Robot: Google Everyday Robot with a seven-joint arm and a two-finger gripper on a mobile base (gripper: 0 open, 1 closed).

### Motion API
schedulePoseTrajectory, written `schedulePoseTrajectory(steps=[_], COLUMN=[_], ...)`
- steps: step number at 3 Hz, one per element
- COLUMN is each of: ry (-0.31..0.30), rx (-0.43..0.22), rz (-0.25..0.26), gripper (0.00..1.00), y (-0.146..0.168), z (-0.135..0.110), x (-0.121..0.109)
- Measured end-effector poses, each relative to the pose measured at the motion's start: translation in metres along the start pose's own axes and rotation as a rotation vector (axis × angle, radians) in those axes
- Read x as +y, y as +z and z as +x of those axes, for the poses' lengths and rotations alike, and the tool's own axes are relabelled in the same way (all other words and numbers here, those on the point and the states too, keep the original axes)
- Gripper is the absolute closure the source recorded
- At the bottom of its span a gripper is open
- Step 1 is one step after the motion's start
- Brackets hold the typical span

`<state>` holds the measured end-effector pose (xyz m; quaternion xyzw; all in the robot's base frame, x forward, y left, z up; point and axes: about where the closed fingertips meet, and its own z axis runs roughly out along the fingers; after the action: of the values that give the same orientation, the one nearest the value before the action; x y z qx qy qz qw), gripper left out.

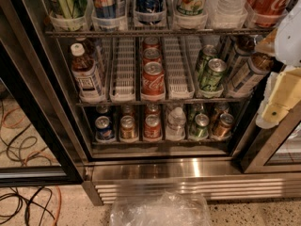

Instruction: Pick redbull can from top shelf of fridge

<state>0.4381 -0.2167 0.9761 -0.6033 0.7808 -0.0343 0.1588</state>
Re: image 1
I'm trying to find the red can bottom shelf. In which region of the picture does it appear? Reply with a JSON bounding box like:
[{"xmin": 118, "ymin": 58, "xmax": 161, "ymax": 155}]
[{"xmin": 144, "ymin": 114, "xmax": 161, "ymax": 139}]

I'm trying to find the green can bottom shelf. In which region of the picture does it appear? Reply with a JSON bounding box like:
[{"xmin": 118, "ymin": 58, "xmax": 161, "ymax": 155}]
[{"xmin": 189, "ymin": 113, "xmax": 209, "ymax": 138}]

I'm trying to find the tea bottle white cap left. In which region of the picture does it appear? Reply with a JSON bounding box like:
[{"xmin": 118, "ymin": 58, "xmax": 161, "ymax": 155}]
[{"xmin": 71, "ymin": 43, "xmax": 103, "ymax": 98}]

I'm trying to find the front green soda can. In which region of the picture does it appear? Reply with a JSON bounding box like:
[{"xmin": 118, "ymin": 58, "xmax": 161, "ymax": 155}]
[{"xmin": 199, "ymin": 58, "xmax": 227, "ymax": 91}]

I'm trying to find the orange cable on floor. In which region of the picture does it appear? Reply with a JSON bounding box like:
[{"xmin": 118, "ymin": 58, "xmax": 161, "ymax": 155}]
[{"xmin": 51, "ymin": 186, "xmax": 62, "ymax": 226}]

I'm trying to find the glass fridge door left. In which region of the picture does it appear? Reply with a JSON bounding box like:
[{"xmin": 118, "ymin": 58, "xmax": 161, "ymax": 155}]
[{"xmin": 0, "ymin": 0, "xmax": 86, "ymax": 186}]

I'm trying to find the black cable on floor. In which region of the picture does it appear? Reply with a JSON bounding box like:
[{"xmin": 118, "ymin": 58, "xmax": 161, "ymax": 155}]
[{"xmin": 0, "ymin": 186, "xmax": 56, "ymax": 226}]

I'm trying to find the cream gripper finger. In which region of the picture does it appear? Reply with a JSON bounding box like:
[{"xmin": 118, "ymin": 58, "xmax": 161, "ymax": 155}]
[
  {"xmin": 256, "ymin": 67, "xmax": 301, "ymax": 129},
  {"xmin": 255, "ymin": 28, "xmax": 277, "ymax": 57}
]

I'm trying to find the clear plastic bag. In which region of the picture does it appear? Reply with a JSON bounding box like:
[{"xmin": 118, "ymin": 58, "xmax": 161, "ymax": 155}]
[{"xmin": 109, "ymin": 191, "xmax": 212, "ymax": 226}]

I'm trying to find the green soda can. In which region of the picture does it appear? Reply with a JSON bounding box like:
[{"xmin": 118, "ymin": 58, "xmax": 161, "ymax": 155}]
[
  {"xmin": 199, "ymin": 58, "xmax": 227, "ymax": 91},
  {"xmin": 195, "ymin": 44, "xmax": 218, "ymax": 79}
]

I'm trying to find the tea bottle right rear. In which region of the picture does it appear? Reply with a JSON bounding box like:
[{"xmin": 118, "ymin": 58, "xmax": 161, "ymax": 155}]
[{"xmin": 226, "ymin": 35, "xmax": 261, "ymax": 73}]

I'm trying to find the large coca-cola can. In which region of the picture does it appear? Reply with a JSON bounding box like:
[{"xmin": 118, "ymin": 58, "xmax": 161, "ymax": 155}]
[{"xmin": 247, "ymin": 0, "xmax": 290, "ymax": 27}]

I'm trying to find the steel fridge base grille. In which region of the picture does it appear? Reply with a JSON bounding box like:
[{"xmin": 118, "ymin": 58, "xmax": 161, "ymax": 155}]
[{"xmin": 82, "ymin": 158, "xmax": 301, "ymax": 206}]

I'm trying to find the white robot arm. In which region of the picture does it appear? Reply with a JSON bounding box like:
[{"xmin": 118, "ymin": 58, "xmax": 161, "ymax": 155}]
[{"xmin": 255, "ymin": 0, "xmax": 301, "ymax": 129}]

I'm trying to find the coca-cola can shelf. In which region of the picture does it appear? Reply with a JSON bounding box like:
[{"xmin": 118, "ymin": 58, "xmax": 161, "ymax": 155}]
[
  {"xmin": 142, "ymin": 37, "xmax": 161, "ymax": 49},
  {"xmin": 142, "ymin": 62, "xmax": 164, "ymax": 95},
  {"xmin": 143, "ymin": 48, "xmax": 162, "ymax": 65}
]

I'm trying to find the rear green soda can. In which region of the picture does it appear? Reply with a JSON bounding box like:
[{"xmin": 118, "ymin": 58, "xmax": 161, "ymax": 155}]
[{"xmin": 195, "ymin": 44, "xmax": 218, "ymax": 79}]

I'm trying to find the copper can bottom shelf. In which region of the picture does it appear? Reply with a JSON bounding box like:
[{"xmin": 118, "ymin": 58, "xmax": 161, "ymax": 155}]
[{"xmin": 212, "ymin": 113, "xmax": 234, "ymax": 137}]

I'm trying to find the tea bottle right front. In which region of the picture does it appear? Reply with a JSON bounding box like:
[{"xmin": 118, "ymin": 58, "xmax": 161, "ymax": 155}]
[{"xmin": 228, "ymin": 52, "xmax": 274, "ymax": 94}]

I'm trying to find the front coca-cola can middle shelf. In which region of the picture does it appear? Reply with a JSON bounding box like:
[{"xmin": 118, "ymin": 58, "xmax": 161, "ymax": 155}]
[{"xmin": 142, "ymin": 62, "xmax": 164, "ymax": 95}]

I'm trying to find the blue pepsi can front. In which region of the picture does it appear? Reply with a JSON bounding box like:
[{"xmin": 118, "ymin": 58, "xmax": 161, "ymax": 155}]
[{"xmin": 95, "ymin": 116, "xmax": 115, "ymax": 140}]

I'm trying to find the clear water bottle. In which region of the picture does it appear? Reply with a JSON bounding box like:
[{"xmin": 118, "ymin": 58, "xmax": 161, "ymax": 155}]
[{"xmin": 166, "ymin": 107, "xmax": 186, "ymax": 141}]

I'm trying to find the gold can bottom shelf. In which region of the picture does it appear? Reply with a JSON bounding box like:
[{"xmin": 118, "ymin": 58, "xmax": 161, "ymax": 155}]
[{"xmin": 120, "ymin": 115, "xmax": 137, "ymax": 139}]

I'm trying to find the white bottle top shelf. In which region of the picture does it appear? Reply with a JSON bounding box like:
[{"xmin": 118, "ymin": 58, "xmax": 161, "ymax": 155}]
[{"xmin": 206, "ymin": 0, "xmax": 252, "ymax": 17}]

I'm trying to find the blue silver redbull can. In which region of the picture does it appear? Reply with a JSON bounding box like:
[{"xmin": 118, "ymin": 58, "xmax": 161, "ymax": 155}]
[{"xmin": 93, "ymin": 0, "xmax": 125, "ymax": 19}]

